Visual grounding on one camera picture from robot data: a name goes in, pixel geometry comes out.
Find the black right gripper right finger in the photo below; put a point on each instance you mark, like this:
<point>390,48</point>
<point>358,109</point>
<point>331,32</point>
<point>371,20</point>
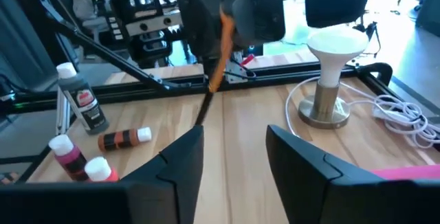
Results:
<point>343,203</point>

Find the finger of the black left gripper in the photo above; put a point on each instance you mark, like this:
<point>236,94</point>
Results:
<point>258,11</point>
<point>199,14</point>

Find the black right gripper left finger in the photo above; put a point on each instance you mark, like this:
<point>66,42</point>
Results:
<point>120,203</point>

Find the orange-bristle paintbrush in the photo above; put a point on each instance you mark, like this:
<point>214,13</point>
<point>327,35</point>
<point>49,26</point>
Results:
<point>225,52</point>

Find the brown paint bottle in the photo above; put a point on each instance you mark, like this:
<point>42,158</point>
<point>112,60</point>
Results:
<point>118,139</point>

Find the large dark grey paint bottle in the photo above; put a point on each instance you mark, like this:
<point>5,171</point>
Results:
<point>86,110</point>

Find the red paint bottle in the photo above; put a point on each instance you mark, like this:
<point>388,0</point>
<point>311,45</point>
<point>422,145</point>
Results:
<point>98,169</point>

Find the magenta paint bottle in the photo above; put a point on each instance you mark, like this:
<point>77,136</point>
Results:
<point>67,157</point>

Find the pink plastic bin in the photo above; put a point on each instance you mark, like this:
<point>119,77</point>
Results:
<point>409,172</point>

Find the black floor fan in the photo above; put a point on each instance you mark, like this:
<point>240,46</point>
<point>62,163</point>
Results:
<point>369,33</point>

